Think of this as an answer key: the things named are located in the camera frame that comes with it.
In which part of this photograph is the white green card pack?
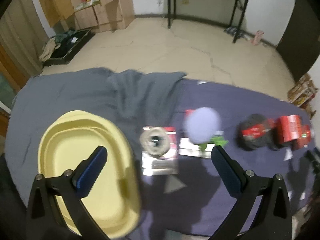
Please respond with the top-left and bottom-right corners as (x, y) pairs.
(178, 131), (228, 158)

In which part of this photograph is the red white cigarette box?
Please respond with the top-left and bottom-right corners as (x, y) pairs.
(142, 127), (178, 176)

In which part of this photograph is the white tape roll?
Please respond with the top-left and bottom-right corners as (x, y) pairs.
(140, 127), (170, 158)

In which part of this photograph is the purple table cloth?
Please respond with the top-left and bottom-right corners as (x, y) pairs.
(129, 80), (314, 239)

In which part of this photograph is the yellow plastic basin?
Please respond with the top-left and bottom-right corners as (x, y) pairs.
(37, 111), (141, 239)

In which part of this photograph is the lavender round ball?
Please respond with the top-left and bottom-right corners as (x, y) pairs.
(183, 107), (223, 145)

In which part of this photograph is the grey cloth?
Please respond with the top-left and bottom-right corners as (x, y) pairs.
(5, 68), (185, 204)

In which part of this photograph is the black door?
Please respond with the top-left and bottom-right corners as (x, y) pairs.
(277, 0), (319, 81)

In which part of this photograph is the black open suitcase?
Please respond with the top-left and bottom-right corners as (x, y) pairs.
(42, 28), (94, 67)

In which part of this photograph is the cardboard boxes stack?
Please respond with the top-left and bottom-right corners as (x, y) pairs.
(33, 0), (135, 36)

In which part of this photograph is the colourful carton by wall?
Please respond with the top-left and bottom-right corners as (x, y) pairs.
(287, 73), (318, 107)

